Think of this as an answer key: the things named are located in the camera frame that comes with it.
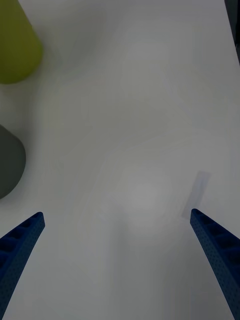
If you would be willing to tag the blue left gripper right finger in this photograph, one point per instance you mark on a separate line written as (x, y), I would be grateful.
(220, 252)

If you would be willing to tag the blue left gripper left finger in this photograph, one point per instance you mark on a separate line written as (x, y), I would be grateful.
(17, 252)

